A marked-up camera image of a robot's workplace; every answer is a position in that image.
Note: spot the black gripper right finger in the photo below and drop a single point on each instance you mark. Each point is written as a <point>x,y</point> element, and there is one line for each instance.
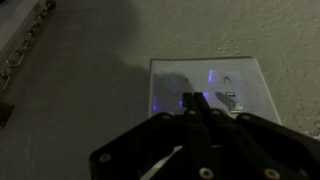
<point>268,150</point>

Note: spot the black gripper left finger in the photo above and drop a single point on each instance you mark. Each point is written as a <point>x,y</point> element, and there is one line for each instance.
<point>183,140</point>

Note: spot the right toggle light switch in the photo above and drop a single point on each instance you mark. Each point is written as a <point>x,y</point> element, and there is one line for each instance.
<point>233,104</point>

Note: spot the white light switch plate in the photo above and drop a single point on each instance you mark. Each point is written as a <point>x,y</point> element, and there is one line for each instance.
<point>213,77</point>

